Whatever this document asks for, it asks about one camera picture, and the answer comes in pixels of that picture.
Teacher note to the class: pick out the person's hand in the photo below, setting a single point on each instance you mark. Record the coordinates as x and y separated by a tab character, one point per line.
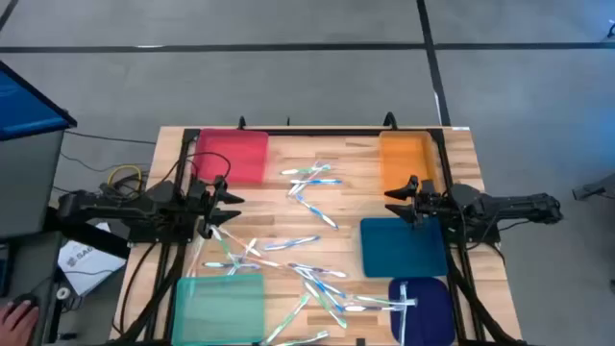
17	324

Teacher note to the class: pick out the white printed paper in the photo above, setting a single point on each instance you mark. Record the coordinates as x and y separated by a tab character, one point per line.
91	269

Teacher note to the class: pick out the orange translucent plastic bin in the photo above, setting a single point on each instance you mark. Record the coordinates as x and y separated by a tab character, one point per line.
401	158

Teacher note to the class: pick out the black table clamp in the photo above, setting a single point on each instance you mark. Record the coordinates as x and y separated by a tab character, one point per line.
241	124
390	115

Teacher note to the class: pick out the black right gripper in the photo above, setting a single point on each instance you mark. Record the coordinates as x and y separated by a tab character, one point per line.
432	204

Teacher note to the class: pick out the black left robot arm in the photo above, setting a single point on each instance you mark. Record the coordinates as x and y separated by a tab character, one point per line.
120	206

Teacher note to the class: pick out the navy blue flat tray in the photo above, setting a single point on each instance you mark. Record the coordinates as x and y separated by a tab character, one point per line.
432	312

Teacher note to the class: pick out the blue screen monitor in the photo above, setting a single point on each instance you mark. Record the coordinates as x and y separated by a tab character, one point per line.
24	106

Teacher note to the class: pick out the black floor object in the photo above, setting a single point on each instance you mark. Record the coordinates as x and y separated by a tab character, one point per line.
611	31

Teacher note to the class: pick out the teal blue plastic bin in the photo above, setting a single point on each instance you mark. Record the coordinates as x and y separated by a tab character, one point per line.
403	250

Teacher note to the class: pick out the orange toothbrush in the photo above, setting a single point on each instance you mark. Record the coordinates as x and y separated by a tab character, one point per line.
242	242
295	189
196	254
269	263

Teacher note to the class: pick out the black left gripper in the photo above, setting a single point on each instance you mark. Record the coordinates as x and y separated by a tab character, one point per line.
197	202

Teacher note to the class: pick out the red translucent plastic bin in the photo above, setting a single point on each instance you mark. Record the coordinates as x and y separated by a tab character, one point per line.
240	154

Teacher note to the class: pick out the grey stand foot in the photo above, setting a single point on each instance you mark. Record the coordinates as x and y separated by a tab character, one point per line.
593	188

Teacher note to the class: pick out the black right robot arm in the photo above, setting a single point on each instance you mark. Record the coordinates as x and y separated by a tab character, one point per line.
519	206

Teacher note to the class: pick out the white tape roll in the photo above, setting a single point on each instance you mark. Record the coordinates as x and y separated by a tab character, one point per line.
63	293

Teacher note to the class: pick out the blue toothbrush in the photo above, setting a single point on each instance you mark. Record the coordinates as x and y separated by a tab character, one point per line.
334	289
319	288
317	211
322	181
293	242

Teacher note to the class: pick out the green translucent plastic bin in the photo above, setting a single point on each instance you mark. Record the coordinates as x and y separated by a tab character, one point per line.
216	312

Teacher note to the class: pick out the black desk crossbar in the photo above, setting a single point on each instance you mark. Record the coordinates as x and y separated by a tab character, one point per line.
86	235

